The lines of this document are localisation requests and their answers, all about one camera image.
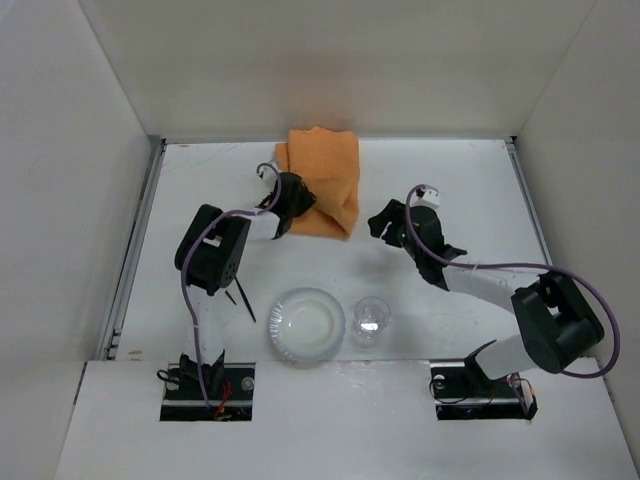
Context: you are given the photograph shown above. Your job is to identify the orange cloth napkin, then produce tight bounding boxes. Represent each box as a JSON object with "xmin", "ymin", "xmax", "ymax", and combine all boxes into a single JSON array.
[{"xmin": 275, "ymin": 126, "xmax": 360, "ymax": 241}]

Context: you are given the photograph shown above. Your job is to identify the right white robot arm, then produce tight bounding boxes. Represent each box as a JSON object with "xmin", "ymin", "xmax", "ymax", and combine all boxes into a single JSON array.
[{"xmin": 367, "ymin": 199, "xmax": 605, "ymax": 389}]

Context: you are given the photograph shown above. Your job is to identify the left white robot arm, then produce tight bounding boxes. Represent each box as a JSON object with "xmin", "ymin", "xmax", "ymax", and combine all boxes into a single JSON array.
[{"xmin": 174, "ymin": 163, "xmax": 316, "ymax": 401}]

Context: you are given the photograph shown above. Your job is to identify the clear plastic cup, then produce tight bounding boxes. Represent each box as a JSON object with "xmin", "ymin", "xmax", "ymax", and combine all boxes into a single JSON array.
[{"xmin": 353, "ymin": 296, "xmax": 391, "ymax": 348}]

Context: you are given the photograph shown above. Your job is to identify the black plastic knife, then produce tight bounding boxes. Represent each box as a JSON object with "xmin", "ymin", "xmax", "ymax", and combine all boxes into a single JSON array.
[{"xmin": 235, "ymin": 277, "xmax": 257, "ymax": 323}]

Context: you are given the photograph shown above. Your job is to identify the black plastic fork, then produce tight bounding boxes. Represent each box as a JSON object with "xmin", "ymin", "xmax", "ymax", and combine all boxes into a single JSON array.
[{"xmin": 224, "ymin": 290, "xmax": 237, "ymax": 305}]

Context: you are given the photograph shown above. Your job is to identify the clear plastic plate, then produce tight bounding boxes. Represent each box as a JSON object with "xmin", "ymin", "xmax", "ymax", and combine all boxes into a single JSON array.
[{"xmin": 268, "ymin": 288, "xmax": 346, "ymax": 363}]

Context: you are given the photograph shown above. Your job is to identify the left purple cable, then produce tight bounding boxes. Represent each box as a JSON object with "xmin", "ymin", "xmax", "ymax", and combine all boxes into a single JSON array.
[{"xmin": 180, "ymin": 162, "xmax": 284, "ymax": 409}]

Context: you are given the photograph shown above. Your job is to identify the purple cable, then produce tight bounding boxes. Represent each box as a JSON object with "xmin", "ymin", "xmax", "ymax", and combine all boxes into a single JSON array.
[
  {"xmin": 180, "ymin": 162, "xmax": 284, "ymax": 409},
  {"xmin": 405, "ymin": 184, "xmax": 622, "ymax": 377}
]

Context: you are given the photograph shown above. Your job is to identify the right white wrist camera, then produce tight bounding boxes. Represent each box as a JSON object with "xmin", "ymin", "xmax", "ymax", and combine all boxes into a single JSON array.
[{"xmin": 416, "ymin": 185, "xmax": 441, "ymax": 210}]

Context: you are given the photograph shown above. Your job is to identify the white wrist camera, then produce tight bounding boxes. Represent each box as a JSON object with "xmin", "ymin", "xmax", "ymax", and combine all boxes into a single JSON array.
[
  {"xmin": 416, "ymin": 185, "xmax": 441, "ymax": 210},
  {"xmin": 256, "ymin": 160, "xmax": 280, "ymax": 190}
]

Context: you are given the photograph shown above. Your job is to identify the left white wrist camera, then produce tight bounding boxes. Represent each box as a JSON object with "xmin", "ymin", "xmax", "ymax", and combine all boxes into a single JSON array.
[{"xmin": 256, "ymin": 160, "xmax": 280, "ymax": 190}]

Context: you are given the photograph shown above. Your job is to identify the right aluminium table rail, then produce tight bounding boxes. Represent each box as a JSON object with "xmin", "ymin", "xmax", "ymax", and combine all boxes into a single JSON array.
[{"xmin": 504, "ymin": 136, "xmax": 621, "ymax": 382}]

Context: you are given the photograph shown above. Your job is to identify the aluminium table rail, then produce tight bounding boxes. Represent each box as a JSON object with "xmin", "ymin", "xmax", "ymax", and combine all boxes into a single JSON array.
[
  {"xmin": 504, "ymin": 136, "xmax": 621, "ymax": 382},
  {"xmin": 97, "ymin": 135, "xmax": 167, "ymax": 360}
]

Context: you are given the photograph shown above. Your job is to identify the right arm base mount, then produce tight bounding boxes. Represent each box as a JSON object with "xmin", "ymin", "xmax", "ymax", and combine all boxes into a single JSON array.
[{"xmin": 428, "ymin": 360, "xmax": 538, "ymax": 421}]

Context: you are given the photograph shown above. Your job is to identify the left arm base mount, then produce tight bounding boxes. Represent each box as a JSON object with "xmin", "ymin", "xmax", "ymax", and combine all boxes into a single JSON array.
[{"xmin": 156, "ymin": 363, "xmax": 256, "ymax": 422}]

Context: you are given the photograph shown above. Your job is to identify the left aluminium table rail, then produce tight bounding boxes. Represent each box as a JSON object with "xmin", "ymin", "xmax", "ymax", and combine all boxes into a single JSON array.
[{"xmin": 97, "ymin": 135, "xmax": 167, "ymax": 360}]

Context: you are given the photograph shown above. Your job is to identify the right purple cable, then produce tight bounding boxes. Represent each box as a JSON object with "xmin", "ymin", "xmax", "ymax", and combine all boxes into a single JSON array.
[{"xmin": 405, "ymin": 184, "xmax": 622, "ymax": 377}]

